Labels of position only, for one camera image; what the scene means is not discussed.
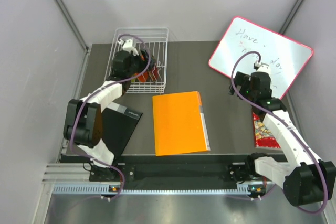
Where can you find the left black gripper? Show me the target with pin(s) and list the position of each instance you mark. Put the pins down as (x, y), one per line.
(145, 56)

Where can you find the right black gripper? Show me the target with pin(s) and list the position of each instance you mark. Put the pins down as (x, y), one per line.
(241, 80)

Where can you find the orange plate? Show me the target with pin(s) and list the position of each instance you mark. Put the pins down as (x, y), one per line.
(155, 74)

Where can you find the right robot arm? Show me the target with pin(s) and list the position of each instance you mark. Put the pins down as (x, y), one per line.
(307, 179)

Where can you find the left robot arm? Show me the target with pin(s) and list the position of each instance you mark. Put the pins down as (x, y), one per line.
(83, 123)

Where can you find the pink framed whiteboard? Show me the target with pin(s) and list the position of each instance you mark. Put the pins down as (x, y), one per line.
(285, 57)

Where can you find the red patterned book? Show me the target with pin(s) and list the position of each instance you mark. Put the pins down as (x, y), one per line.
(263, 137)

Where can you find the black notebook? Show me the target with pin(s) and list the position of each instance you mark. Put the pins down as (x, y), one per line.
(119, 123)

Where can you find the orange folder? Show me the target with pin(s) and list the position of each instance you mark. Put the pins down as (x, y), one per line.
(179, 124)

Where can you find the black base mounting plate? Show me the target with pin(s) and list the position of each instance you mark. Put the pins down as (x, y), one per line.
(226, 167)

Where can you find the white wire dish rack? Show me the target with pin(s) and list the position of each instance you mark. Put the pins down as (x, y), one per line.
(156, 39)

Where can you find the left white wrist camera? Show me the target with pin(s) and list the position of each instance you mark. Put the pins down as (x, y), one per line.
(128, 46)

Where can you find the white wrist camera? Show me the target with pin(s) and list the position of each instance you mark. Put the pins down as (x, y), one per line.
(128, 46)
(262, 67)

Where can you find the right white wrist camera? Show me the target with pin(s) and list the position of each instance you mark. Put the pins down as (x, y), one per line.
(262, 67)

